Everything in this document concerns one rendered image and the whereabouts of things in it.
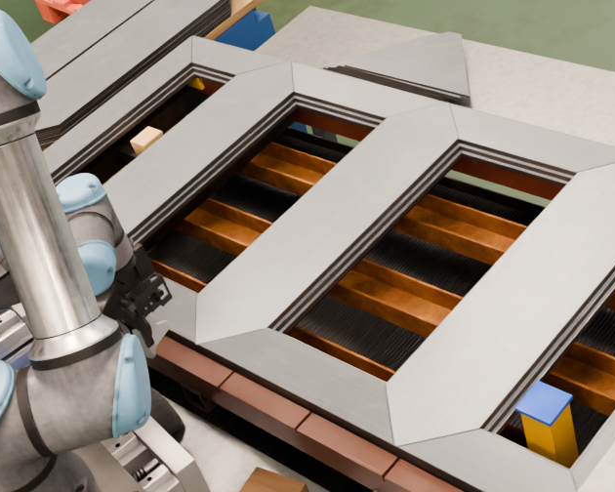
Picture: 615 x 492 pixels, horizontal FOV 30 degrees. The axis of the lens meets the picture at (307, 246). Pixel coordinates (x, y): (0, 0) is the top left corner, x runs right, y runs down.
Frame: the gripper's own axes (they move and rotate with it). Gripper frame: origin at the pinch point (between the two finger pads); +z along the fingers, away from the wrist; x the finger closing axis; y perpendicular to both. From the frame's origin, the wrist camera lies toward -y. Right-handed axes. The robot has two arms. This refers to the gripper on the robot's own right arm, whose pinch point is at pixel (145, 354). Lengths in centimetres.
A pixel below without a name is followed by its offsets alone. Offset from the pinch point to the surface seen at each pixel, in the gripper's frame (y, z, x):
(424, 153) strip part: 68, 6, -6
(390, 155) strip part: 64, 6, 0
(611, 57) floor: 213, 91, 47
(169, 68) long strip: 70, 6, 72
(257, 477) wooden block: -1.8, 17.2, -21.2
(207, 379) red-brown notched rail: 5.0, 7.6, -6.6
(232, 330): 14.4, 5.6, -4.5
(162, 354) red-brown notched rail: 5.0, 7.6, 5.2
